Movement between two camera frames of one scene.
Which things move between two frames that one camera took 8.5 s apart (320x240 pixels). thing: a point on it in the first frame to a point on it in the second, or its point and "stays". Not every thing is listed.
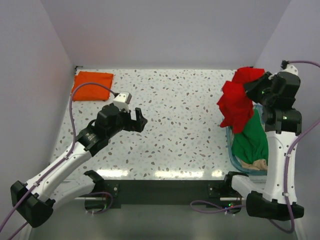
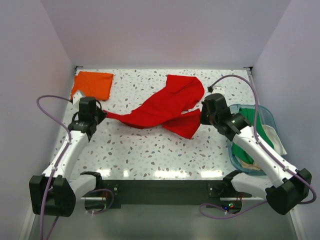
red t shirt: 236,106 to 166,107
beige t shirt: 259,164 stays
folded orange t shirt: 92,92 stays
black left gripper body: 124,123 to 99,116
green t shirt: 252,146 stays
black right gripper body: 259,91 to 206,118
